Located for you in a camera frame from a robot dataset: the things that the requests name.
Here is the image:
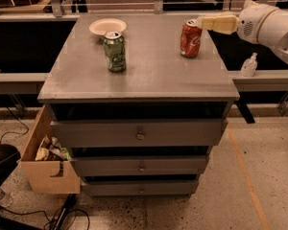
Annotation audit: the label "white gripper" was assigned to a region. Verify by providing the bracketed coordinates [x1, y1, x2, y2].
[197, 0, 278, 45]

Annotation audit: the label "red coke can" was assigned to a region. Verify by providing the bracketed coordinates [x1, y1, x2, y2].
[180, 19, 202, 58]

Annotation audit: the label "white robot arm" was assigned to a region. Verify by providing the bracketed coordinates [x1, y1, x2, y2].
[197, 0, 288, 64]

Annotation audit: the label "green soda can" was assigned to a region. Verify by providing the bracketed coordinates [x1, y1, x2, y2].
[103, 31, 126, 72]

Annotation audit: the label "white paper bowl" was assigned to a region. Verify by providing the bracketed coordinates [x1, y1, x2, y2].
[89, 18, 127, 36]

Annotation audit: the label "hand sanitizer bottle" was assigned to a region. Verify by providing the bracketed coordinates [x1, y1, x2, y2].
[240, 53, 257, 77]

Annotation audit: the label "grey drawer cabinet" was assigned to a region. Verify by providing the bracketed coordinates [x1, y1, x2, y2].
[38, 15, 239, 184]

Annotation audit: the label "top grey drawer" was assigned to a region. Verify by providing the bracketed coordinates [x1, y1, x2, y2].
[51, 119, 228, 148]

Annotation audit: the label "grey drawer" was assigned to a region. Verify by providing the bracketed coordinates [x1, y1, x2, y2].
[71, 155, 207, 177]
[82, 180, 199, 196]
[51, 119, 228, 148]

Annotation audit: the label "bottom grey drawer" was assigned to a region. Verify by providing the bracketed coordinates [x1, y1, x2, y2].
[82, 180, 199, 196]

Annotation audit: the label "middle grey drawer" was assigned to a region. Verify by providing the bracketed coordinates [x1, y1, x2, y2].
[71, 155, 207, 177]

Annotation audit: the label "snack bags in drawer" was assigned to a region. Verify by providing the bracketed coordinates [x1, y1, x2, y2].
[35, 135, 70, 161]

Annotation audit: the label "open wooden side drawer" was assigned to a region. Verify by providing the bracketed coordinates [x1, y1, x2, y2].
[21, 106, 81, 194]

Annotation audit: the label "black chair seat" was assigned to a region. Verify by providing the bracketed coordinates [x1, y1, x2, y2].
[0, 145, 21, 186]

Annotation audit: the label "clear plastic cup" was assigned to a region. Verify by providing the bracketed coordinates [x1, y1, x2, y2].
[0, 188, 12, 208]

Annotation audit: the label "black floor cable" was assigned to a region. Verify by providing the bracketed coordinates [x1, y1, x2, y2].
[0, 195, 91, 230]

